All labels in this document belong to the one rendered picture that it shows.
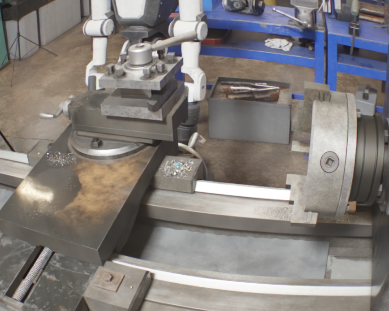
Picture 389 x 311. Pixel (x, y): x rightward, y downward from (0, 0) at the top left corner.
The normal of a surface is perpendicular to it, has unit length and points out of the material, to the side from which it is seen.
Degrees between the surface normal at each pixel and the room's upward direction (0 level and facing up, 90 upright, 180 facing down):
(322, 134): 43
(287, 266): 13
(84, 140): 0
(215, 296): 0
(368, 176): 80
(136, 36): 90
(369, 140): 35
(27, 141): 0
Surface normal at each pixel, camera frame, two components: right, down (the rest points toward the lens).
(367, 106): -0.47, 0.47
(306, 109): -0.25, 0.57
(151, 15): 0.34, 0.59
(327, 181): -0.26, 0.35
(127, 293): -0.04, -0.86
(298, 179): -0.18, -0.42
